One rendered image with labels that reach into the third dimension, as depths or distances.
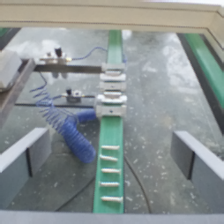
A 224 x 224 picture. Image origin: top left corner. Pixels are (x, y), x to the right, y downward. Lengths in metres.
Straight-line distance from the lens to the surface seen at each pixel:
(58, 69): 0.88
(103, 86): 0.29
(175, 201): 1.15
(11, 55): 0.83
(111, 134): 0.24
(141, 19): 0.52
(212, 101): 0.37
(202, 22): 0.56
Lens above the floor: 1.07
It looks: 52 degrees down
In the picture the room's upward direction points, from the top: 2 degrees clockwise
